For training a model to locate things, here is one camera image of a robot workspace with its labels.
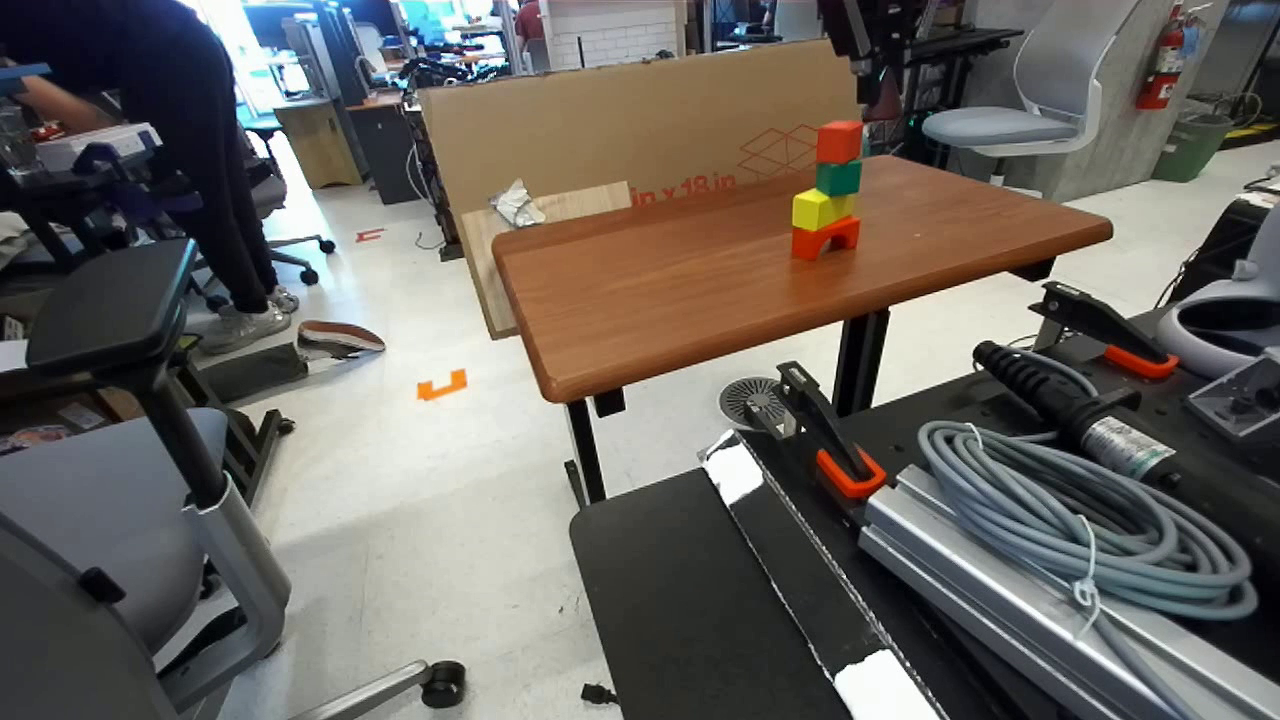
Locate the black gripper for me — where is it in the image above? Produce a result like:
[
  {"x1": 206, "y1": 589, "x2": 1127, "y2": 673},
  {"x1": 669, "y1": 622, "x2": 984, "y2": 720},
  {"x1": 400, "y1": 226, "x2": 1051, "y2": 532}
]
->
[{"x1": 818, "y1": 0, "x2": 903, "y2": 123}]

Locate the red cube block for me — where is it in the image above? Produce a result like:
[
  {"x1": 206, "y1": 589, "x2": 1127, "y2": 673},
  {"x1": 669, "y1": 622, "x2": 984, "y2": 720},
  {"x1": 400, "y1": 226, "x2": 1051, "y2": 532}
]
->
[{"x1": 816, "y1": 120, "x2": 865, "y2": 166}]

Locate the yellow block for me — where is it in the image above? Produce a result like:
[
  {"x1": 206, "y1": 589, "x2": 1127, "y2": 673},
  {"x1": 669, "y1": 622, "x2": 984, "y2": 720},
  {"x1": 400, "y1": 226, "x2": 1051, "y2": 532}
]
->
[{"x1": 792, "y1": 188, "x2": 858, "y2": 233}]

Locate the orange arch block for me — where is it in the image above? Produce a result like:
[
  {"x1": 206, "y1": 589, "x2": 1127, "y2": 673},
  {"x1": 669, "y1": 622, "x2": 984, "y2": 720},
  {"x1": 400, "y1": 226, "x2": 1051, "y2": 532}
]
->
[{"x1": 791, "y1": 215, "x2": 862, "y2": 262}]

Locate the white office chair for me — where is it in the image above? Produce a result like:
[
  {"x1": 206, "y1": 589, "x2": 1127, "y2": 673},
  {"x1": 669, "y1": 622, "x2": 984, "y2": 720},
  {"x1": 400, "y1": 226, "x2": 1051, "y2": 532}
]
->
[{"x1": 921, "y1": 0, "x2": 1143, "y2": 187}]

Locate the large flat cardboard box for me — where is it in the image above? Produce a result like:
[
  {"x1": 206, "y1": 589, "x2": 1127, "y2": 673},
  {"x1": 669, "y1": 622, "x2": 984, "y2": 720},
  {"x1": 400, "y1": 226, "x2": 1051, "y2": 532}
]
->
[{"x1": 417, "y1": 39, "x2": 867, "y2": 247}]

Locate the red fire extinguisher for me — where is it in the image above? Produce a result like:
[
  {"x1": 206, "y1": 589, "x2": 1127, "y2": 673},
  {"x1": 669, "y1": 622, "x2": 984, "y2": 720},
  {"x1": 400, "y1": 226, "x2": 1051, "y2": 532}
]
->
[{"x1": 1135, "y1": 2, "x2": 1204, "y2": 112}]

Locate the green bin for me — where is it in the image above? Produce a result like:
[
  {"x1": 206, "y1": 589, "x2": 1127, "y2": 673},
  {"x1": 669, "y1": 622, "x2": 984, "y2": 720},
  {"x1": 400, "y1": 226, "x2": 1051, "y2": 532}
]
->
[{"x1": 1151, "y1": 111, "x2": 1235, "y2": 184}]

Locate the round floor drain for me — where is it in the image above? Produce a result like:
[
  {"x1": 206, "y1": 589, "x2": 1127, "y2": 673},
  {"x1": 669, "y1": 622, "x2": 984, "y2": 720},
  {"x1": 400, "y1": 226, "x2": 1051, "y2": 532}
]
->
[{"x1": 717, "y1": 376, "x2": 793, "y2": 432}]

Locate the crumpled white wrapper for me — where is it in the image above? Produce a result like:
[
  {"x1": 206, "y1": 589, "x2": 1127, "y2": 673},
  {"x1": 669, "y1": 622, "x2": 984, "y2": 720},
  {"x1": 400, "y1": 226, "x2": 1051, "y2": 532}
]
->
[{"x1": 489, "y1": 179, "x2": 548, "y2": 230}]

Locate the wooden board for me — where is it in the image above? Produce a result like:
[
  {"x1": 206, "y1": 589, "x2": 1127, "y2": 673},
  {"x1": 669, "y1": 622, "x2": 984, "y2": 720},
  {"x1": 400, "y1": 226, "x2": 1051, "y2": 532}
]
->
[{"x1": 459, "y1": 181, "x2": 634, "y2": 341}]

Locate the black cabinet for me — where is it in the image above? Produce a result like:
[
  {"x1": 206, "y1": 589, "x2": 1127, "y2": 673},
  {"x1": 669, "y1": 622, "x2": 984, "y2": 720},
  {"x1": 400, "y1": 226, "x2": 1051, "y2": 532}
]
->
[{"x1": 346, "y1": 94, "x2": 423, "y2": 207}]

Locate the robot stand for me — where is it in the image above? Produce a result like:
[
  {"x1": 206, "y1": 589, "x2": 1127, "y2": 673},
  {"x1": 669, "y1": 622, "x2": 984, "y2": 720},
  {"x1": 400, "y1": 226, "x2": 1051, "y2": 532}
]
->
[{"x1": 569, "y1": 300, "x2": 1280, "y2": 720}]

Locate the wooden cabinet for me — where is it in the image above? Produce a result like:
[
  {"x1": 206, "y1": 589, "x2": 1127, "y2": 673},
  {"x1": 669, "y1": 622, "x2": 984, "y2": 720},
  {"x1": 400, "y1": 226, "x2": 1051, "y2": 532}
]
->
[{"x1": 274, "y1": 96, "x2": 364, "y2": 190}]

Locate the shoe sole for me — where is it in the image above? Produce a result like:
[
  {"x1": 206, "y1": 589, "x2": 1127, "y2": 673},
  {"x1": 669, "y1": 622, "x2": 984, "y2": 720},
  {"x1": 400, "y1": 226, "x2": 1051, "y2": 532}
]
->
[{"x1": 296, "y1": 319, "x2": 387, "y2": 362}]

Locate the black office chair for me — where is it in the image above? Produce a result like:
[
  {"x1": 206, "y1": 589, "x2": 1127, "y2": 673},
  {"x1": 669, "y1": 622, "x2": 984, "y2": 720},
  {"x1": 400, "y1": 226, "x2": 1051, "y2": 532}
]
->
[{"x1": 238, "y1": 108, "x2": 337, "y2": 288}]

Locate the person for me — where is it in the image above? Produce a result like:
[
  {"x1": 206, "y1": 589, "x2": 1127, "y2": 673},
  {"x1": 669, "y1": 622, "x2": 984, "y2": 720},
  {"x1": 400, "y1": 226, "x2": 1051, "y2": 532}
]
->
[{"x1": 0, "y1": 0, "x2": 301, "y2": 357}]

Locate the white box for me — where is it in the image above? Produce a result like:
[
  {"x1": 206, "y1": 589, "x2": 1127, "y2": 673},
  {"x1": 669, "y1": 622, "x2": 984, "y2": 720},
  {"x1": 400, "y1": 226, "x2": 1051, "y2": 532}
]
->
[{"x1": 34, "y1": 122, "x2": 164, "y2": 174}]

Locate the grey office chair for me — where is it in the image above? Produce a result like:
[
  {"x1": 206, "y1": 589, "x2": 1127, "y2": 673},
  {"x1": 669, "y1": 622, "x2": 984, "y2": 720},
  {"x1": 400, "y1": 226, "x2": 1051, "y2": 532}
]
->
[{"x1": 0, "y1": 237, "x2": 468, "y2": 720}]

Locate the black clamp with orange handle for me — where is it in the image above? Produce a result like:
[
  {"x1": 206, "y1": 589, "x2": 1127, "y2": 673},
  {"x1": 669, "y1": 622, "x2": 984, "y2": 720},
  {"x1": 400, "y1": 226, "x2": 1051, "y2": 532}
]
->
[
  {"x1": 1029, "y1": 281, "x2": 1182, "y2": 381},
  {"x1": 745, "y1": 361, "x2": 889, "y2": 502}
]

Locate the black cable with plug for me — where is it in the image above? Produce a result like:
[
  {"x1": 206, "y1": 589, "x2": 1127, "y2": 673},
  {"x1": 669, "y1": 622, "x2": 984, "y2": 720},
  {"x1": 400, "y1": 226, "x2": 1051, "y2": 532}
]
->
[{"x1": 972, "y1": 340, "x2": 1183, "y2": 488}]

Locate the aluminium rail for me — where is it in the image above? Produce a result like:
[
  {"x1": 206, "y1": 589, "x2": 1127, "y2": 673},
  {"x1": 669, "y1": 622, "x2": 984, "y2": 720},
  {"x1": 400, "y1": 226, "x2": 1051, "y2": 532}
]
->
[{"x1": 857, "y1": 464, "x2": 1280, "y2": 720}]

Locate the coil of grey cable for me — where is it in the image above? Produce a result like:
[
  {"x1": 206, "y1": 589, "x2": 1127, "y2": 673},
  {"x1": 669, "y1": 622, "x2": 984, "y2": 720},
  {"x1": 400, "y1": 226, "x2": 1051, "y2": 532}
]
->
[{"x1": 917, "y1": 420, "x2": 1260, "y2": 720}]

